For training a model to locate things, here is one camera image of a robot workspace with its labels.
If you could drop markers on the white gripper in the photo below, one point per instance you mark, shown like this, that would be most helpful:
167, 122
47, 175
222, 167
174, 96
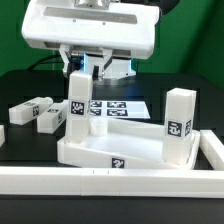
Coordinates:
125, 30

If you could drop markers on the white desk top panel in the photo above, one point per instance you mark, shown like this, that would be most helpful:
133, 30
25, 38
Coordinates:
124, 144

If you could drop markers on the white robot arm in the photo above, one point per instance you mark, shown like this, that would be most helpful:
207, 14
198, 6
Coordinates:
120, 66

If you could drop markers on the sheet with four tags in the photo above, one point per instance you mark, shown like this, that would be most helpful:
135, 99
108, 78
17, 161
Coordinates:
119, 109

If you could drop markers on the white U-shaped obstacle fence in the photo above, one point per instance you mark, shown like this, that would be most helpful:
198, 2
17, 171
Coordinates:
28, 167

